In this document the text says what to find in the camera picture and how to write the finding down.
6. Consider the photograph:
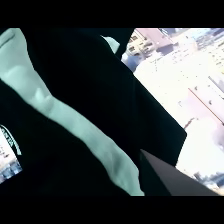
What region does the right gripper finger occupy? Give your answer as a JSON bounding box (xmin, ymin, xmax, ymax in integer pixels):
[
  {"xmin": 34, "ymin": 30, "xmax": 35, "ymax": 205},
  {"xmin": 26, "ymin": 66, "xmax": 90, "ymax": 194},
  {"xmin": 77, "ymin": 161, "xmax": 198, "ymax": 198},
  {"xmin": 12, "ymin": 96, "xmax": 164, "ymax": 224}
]
[{"xmin": 139, "ymin": 148, "xmax": 220, "ymax": 197}]

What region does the black garment with white trim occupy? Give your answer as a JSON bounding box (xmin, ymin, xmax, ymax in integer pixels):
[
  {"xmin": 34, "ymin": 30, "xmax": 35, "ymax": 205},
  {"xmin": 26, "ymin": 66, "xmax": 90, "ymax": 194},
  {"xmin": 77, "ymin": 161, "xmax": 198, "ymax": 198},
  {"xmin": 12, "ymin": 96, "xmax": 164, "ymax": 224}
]
[{"xmin": 0, "ymin": 27, "xmax": 188, "ymax": 197}]

